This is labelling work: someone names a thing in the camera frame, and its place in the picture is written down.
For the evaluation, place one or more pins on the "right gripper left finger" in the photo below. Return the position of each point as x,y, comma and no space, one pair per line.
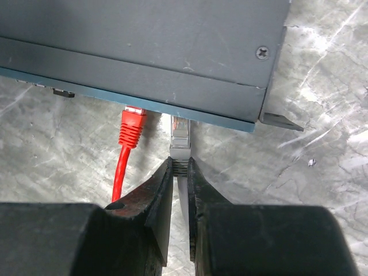
128,237

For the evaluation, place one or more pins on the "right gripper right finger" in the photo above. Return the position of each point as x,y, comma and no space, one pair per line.
235,239

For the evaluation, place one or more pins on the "large black network switch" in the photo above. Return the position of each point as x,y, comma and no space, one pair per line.
209,61

